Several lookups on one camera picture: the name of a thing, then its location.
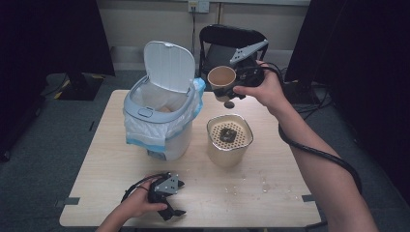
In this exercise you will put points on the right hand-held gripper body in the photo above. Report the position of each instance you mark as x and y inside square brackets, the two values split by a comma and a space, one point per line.
[251, 75]

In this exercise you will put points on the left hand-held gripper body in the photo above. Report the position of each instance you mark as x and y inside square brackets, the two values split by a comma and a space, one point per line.
[166, 187]

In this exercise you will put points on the brown paper cup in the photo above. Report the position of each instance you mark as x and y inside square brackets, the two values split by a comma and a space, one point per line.
[221, 77]

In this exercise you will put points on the dark wet dregs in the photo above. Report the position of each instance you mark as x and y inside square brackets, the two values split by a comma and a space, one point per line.
[228, 135]

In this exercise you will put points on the beige strainer container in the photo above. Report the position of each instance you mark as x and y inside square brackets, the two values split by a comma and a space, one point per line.
[228, 151]

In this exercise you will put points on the white grey lidded trash bin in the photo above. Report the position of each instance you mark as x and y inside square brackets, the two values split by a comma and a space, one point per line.
[169, 67]

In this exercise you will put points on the person's right hand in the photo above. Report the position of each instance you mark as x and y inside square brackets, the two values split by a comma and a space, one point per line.
[270, 90]

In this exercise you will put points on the person's left hand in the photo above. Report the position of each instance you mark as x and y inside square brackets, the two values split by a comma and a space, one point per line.
[138, 203]

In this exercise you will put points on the black folding chair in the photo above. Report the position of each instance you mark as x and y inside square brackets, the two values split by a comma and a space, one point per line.
[225, 35]

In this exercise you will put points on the white blue trash bag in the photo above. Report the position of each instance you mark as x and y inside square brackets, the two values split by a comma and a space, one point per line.
[145, 132]

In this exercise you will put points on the grey tape strip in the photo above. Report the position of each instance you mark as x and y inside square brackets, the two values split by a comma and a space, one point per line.
[307, 198]
[67, 201]

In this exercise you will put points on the dark curtain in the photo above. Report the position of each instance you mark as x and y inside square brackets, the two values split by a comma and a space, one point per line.
[48, 35]
[361, 64]

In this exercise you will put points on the white wall socket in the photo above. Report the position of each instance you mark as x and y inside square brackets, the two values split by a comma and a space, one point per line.
[198, 5]

